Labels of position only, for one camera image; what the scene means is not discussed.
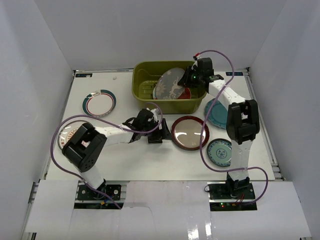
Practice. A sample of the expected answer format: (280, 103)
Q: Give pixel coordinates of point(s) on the left blue table label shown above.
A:
(83, 75)

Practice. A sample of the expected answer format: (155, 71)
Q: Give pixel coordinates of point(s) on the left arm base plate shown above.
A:
(109, 197)

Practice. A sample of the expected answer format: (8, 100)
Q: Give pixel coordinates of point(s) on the red teal floral plate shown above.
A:
(186, 94)

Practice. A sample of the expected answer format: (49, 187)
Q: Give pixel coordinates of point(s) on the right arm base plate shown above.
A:
(221, 200)

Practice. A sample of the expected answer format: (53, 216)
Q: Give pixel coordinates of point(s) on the teal scalloped plate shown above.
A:
(218, 114)

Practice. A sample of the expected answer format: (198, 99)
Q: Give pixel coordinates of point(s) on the dark red rimmed plate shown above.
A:
(186, 133)

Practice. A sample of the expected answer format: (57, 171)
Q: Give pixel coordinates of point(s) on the olive green plastic bin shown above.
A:
(144, 79)

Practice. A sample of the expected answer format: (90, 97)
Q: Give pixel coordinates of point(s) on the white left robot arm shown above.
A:
(86, 144)

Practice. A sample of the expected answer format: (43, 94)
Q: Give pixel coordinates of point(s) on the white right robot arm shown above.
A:
(242, 123)

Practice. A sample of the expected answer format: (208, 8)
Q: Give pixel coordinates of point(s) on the small blue white plate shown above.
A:
(219, 152)

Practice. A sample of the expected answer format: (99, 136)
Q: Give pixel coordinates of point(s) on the grey reindeer plate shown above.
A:
(167, 87)

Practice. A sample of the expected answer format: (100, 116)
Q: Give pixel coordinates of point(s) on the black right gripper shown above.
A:
(185, 80)

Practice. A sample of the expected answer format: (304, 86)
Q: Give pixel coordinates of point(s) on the white plate teal rim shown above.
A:
(99, 103)

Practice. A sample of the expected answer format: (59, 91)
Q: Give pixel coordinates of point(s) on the orange sunburst plate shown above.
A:
(67, 132)

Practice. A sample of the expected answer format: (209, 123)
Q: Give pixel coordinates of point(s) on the right blue table label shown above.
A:
(236, 73)

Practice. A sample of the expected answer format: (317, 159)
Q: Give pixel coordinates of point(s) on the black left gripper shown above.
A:
(155, 133)

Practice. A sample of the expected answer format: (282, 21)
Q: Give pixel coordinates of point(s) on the blue table label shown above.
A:
(236, 73)
(83, 75)

